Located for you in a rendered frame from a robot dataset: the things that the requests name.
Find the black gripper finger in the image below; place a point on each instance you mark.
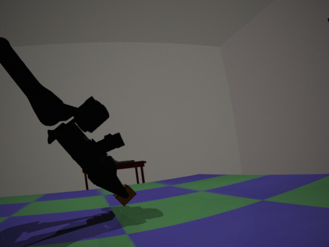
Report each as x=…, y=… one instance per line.
x=112, y=184

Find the orange block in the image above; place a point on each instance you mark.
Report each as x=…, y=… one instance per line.
x=124, y=201

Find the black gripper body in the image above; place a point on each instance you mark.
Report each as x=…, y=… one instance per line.
x=93, y=164

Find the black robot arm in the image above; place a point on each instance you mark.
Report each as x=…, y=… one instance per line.
x=50, y=109

